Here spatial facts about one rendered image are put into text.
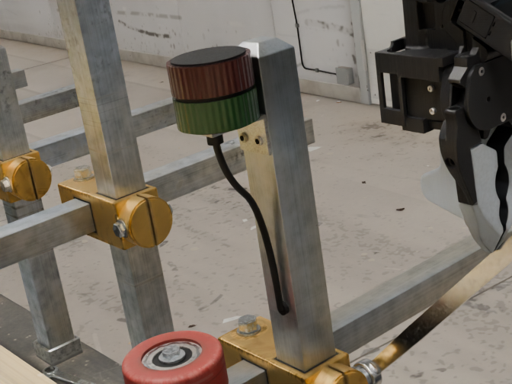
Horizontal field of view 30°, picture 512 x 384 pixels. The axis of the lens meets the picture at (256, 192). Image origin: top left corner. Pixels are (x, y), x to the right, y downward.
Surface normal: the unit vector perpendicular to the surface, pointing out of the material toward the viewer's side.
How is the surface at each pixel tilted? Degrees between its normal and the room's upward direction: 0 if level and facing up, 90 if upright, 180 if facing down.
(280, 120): 90
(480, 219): 112
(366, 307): 0
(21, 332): 0
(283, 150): 90
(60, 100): 90
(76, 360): 0
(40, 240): 90
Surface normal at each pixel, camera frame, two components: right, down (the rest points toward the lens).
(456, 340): -0.15, -0.93
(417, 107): -0.76, 0.32
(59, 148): 0.63, 0.18
